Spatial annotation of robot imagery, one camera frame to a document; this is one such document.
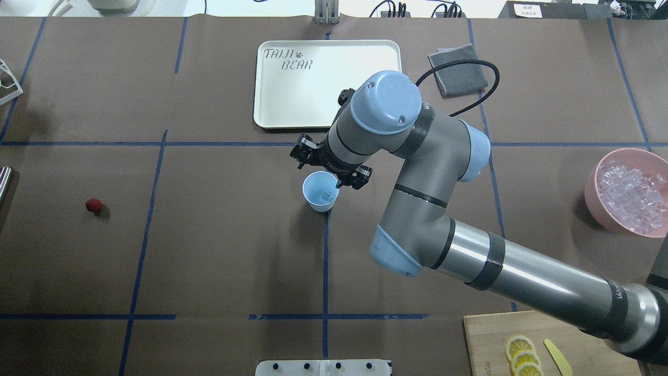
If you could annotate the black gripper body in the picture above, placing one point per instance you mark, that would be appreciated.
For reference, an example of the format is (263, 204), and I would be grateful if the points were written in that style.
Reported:
(331, 161)

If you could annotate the clear ice cube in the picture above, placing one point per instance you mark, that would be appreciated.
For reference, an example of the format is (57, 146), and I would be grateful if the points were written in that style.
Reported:
(326, 197)

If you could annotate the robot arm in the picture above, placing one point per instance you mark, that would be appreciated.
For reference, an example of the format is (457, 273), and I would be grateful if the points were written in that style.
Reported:
(387, 113)

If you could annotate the light blue cup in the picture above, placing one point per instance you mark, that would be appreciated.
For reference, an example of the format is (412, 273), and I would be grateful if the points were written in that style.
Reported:
(314, 184)

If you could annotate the pile of ice cubes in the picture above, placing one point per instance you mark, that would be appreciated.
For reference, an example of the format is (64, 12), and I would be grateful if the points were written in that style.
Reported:
(635, 199)

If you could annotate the white bear serving tray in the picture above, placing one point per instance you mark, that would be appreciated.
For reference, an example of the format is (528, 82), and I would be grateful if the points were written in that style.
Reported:
(298, 82)

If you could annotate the grey folded cloth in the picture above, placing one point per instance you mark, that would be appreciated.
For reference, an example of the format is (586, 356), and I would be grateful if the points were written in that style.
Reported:
(458, 80)

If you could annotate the wooden cutting board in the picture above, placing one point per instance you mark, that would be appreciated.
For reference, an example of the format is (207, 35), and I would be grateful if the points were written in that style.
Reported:
(487, 335)

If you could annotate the red strawberry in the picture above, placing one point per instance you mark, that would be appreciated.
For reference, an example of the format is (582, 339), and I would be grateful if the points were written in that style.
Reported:
(94, 206)

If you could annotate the black box with label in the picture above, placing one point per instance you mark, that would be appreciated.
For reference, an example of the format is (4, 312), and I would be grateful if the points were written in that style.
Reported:
(554, 10)

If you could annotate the lemon slice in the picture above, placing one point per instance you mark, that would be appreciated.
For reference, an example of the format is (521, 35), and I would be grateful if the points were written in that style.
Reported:
(516, 344)
(524, 356)
(528, 369)

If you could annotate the pink bowl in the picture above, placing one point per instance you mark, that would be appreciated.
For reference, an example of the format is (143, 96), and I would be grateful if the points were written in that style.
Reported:
(648, 162)

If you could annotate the yellow plastic knife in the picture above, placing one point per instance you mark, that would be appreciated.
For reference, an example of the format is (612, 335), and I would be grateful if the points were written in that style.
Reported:
(559, 358)

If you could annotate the steel muddler with black tip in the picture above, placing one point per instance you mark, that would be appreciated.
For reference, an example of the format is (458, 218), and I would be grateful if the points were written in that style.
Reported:
(6, 176)

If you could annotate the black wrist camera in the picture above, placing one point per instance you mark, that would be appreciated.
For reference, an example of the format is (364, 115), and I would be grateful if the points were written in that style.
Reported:
(344, 96)

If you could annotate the aluminium frame post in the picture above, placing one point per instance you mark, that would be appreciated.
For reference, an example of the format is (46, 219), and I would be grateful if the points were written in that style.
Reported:
(327, 12)

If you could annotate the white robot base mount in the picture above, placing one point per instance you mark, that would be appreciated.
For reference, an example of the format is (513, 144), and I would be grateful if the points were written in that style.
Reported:
(325, 367)

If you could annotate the white wire cup rack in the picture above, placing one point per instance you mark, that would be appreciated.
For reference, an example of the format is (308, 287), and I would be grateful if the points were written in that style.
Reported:
(10, 85)

